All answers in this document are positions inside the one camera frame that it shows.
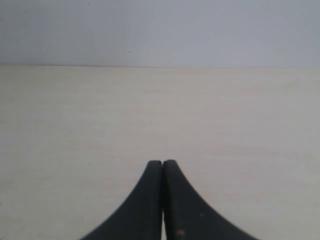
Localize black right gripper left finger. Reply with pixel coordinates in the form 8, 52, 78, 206
83, 160, 163, 240

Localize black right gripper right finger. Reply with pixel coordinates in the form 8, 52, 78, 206
162, 159, 253, 240

